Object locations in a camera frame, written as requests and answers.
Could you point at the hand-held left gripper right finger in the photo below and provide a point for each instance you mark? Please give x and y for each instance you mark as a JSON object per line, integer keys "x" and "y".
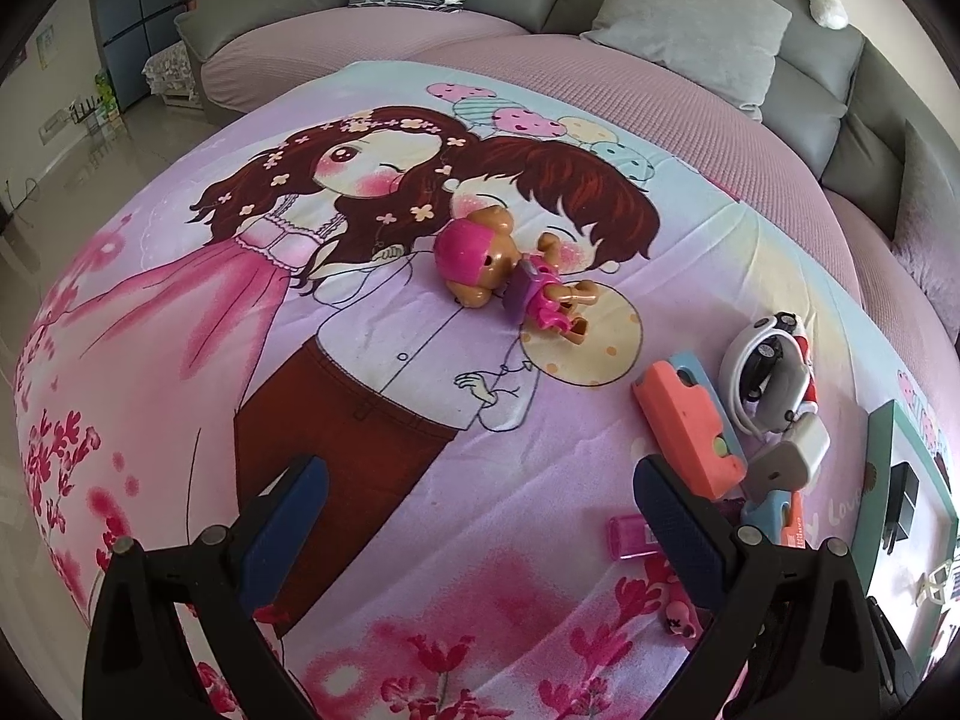
{"x": 679, "y": 532}

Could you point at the cream plastic hair clip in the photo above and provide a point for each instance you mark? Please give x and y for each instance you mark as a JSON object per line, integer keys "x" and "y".
{"x": 937, "y": 586}

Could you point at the grey pillow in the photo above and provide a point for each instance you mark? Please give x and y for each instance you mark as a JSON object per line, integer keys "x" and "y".
{"x": 690, "y": 22}

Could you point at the small pink toy figure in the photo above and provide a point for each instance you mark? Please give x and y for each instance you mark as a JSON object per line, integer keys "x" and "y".
{"x": 671, "y": 615}

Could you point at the white red glue tube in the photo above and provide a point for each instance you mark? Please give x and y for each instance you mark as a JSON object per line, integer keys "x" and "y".
{"x": 811, "y": 390}

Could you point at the black wall charger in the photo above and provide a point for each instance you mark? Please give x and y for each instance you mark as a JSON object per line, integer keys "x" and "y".
{"x": 904, "y": 502}

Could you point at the floral covered stool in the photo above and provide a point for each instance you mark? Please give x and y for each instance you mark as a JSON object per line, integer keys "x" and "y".
{"x": 169, "y": 67}

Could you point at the white wall charger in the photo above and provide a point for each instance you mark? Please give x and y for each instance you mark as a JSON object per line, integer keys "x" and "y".
{"x": 787, "y": 457}

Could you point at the blue grey refrigerator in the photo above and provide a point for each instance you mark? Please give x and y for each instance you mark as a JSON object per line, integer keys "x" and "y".
{"x": 127, "y": 22}

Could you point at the blue toy knife orange label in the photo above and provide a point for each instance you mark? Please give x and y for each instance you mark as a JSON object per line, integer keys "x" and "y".
{"x": 765, "y": 517}

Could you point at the white grey plastic gadget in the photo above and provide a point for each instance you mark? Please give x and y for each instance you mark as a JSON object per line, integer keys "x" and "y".
{"x": 765, "y": 367}

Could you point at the teal cardboard box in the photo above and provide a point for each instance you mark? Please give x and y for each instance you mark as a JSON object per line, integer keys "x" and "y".
{"x": 881, "y": 465}

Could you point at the grey sofa with pink cover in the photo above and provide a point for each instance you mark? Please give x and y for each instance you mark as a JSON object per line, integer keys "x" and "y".
{"x": 675, "y": 112}

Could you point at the small metal rack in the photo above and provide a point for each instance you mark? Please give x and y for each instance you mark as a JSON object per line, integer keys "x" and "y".
{"x": 94, "y": 116}

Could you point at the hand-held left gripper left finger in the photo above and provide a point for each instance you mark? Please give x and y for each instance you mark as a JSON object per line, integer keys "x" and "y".
{"x": 281, "y": 532}

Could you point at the pink-haired plastic doll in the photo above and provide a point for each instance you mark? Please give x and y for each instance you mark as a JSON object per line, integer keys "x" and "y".
{"x": 469, "y": 247}

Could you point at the printed blanket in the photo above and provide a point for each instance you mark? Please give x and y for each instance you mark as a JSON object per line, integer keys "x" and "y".
{"x": 375, "y": 390}

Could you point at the pink transparent lighter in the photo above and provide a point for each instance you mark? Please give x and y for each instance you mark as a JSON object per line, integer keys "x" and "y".
{"x": 626, "y": 536}

